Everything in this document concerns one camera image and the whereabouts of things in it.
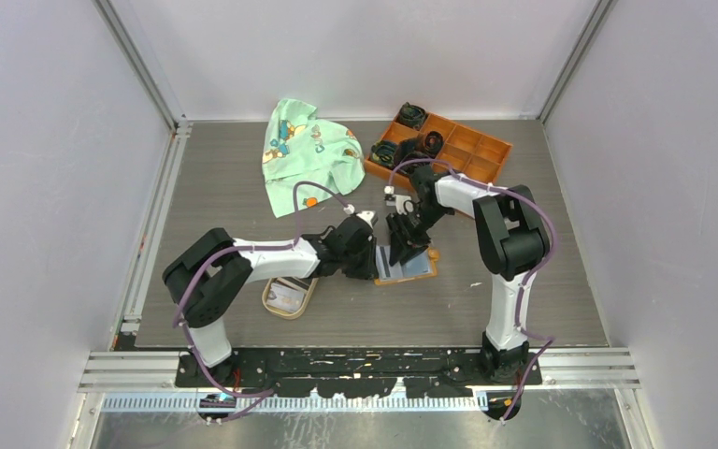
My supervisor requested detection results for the orange leather card holder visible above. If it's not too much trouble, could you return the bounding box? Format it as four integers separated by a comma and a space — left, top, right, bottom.
375, 245, 440, 285

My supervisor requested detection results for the aluminium front rail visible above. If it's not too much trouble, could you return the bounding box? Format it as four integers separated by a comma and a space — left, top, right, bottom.
78, 348, 641, 421

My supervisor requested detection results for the orange compartment organizer tray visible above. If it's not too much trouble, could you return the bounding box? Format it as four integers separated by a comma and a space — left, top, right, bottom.
364, 111, 512, 189

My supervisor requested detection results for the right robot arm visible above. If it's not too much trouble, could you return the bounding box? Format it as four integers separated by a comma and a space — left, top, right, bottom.
384, 166, 552, 384

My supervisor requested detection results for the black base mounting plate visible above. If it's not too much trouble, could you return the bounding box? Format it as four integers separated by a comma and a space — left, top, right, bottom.
210, 347, 542, 398

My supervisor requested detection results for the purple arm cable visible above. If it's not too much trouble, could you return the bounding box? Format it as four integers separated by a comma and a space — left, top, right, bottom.
386, 158, 558, 427
171, 181, 357, 426

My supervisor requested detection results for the beige oval card tray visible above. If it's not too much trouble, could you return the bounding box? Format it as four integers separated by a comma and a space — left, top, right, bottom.
261, 277, 318, 320

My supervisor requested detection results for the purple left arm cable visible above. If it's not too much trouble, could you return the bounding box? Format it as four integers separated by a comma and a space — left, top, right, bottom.
171, 181, 357, 426

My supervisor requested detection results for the dark green rolled tie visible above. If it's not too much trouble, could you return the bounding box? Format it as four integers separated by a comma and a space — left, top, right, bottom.
395, 102, 428, 130

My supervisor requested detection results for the blue yellow rolled tie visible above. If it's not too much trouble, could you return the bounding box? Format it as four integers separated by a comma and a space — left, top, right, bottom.
369, 140, 399, 170

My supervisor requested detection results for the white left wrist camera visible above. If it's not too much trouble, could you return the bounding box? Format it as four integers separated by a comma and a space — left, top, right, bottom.
343, 204, 378, 228

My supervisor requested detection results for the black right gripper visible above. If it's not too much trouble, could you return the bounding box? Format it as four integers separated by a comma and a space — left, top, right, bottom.
385, 204, 450, 267

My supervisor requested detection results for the black orange rolled tie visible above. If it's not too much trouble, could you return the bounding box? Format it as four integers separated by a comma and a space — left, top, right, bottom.
418, 131, 444, 159

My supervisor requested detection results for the light green printed shirt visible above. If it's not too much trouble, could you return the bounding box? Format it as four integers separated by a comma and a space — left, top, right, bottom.
261, 98, 366, 218

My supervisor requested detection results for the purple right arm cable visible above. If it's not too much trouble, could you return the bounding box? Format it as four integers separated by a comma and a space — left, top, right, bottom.
386, 158, 558, 427

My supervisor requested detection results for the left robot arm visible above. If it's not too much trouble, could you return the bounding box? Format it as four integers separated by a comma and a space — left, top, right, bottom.
162, 210, 378, 386

